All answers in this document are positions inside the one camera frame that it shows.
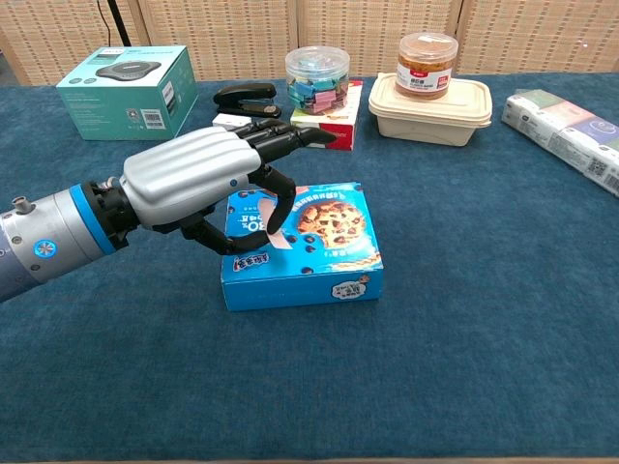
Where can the dark blue table cloth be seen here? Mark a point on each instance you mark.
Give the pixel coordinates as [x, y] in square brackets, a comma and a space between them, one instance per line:
[435, 314]

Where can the small white box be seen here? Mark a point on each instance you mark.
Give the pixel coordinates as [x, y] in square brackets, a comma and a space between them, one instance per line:
[227, 120]

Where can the clear tub of binder clips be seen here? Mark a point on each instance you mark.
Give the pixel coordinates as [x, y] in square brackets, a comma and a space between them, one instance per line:
[316, 82]

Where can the black tripod stand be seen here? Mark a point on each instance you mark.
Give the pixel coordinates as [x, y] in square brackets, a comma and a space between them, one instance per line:
[119, 21]

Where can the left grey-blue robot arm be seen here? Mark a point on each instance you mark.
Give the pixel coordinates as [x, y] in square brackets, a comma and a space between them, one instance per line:
[53, 241]

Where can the red and white carton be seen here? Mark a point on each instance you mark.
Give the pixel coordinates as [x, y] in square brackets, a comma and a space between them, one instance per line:
[345, 123]

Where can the multicolour tissue pack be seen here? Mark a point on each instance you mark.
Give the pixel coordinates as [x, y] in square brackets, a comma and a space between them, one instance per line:
[566, 133]

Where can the bamboo folding screen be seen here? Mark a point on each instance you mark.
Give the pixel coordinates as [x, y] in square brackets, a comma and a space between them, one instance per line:
[242, 29]

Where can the blue cookie box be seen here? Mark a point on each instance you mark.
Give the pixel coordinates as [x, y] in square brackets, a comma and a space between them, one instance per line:
[309, 275]

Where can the clear jar of brown snack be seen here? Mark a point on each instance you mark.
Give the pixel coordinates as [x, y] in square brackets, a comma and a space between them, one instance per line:
[425, 65]

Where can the beige lidded food container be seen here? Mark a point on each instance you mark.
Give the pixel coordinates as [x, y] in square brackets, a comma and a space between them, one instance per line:
[430, 118]

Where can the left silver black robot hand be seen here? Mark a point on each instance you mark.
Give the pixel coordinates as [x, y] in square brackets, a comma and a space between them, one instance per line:
[188, 174]

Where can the black stapler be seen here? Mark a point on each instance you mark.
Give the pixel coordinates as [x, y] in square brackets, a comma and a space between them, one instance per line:
[244, 94]

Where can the teal speakerphone box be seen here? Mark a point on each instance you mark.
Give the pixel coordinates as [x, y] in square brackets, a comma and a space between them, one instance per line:
[121, 92]

